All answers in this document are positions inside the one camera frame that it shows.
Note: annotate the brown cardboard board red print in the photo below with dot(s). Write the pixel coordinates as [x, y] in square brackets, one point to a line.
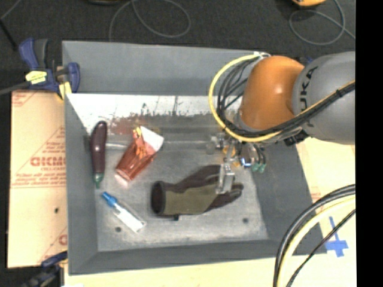
[33, 160]

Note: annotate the red clear plastic cup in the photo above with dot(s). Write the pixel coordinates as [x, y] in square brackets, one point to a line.
[137, 157]

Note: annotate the grey metal bin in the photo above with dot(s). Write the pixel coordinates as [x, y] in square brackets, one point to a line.
[185, 70]

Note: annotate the brown and olive glove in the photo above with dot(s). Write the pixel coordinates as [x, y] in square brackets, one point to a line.
[188, 197]

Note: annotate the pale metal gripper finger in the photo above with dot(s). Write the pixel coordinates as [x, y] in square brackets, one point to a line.
[226, 179]
[216, 143]

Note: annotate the purple toy eggplant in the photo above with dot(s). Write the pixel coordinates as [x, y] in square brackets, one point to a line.
[98, 151]

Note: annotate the clear spray bottle blue cap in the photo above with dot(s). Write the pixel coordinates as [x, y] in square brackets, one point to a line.
[124, 213]

